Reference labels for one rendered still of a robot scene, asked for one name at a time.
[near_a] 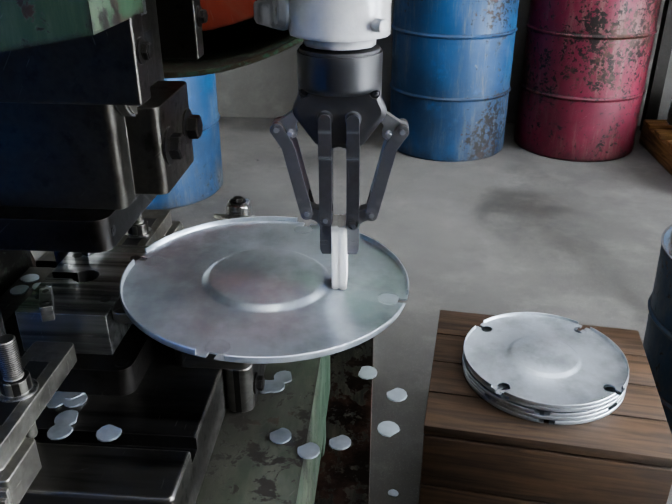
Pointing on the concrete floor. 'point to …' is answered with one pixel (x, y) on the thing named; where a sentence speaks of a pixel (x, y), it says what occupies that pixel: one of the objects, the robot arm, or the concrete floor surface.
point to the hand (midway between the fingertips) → (339, 252)
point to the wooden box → (540, 438)
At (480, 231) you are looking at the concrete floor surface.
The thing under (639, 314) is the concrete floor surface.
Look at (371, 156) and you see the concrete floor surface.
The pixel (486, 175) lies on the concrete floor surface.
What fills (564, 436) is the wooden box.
